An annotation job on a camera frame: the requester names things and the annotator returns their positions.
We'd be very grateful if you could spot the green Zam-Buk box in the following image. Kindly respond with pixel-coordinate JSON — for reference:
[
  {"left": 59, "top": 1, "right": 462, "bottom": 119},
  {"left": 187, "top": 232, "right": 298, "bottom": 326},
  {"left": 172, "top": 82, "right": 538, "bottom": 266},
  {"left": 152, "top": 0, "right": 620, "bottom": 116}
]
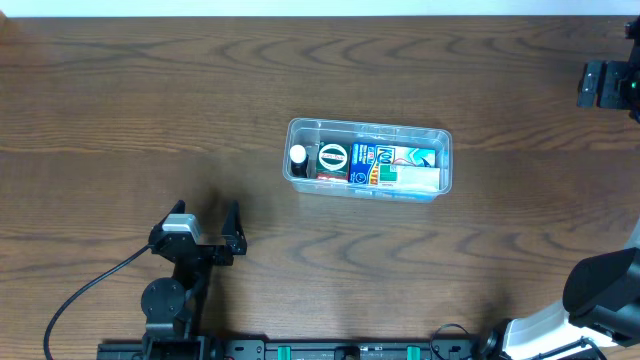
[{"left": 315, "top": 142, "right": 351, "bottom": 179}]

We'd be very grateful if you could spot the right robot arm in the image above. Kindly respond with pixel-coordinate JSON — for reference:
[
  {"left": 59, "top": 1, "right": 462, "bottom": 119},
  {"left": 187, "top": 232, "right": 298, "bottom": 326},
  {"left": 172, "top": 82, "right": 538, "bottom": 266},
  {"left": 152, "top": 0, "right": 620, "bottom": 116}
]
[{"left": 481, "top": 59, "right": 639, "bottom": 359}]

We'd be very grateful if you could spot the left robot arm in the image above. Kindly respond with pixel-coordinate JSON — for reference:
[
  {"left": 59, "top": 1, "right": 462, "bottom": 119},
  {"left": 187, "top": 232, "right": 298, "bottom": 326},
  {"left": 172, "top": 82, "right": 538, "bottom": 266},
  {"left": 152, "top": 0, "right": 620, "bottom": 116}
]
[{"left": 141, "top": 200, "right": 247, "bottom": 360}]

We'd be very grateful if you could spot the dark syrup bottle white cap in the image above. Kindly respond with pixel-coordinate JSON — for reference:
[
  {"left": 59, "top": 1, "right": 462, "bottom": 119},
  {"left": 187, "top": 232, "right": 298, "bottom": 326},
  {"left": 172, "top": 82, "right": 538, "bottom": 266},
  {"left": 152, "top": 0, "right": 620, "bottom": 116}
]
[{"left": 289, "top": 144, "right": 308, "bottom": 178}]

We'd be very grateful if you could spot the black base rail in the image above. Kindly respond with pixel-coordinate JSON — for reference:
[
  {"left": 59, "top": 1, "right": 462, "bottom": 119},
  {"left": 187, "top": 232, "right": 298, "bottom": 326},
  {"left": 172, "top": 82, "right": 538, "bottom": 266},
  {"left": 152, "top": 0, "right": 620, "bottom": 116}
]
[{"left": 96, "top": 337, "right": 487, "bottom": 360}]

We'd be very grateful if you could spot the red Panadol ActiFast box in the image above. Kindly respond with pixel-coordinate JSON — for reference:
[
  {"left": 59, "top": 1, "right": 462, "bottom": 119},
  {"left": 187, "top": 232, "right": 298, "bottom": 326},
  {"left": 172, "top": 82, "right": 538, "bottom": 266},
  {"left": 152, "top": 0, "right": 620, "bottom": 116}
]
[{"left": 316, "top": 174, "right": 349, "bottom": 183}]

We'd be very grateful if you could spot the white green medicine box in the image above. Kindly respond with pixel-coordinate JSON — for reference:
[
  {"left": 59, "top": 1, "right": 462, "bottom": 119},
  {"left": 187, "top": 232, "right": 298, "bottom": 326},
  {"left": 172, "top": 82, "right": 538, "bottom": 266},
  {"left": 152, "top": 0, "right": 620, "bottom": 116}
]
[{"left": 378, "top": 165, "right": 440, "bottom": 192}]

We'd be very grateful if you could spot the blue Kool Fever box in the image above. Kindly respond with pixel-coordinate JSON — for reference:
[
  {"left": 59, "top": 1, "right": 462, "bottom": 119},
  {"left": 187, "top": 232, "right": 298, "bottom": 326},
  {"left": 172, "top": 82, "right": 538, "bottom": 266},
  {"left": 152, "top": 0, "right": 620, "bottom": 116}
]
[{"left": 349, "top": 142, "right": 437, "bottom": 186}]

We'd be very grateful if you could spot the clear plastic container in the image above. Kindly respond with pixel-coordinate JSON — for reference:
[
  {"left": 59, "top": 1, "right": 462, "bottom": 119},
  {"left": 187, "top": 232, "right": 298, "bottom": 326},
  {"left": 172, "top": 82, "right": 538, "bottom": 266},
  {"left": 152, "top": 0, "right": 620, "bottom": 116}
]
[{"left": 282, "top": 118, "right": 453, "bottom": 203}]

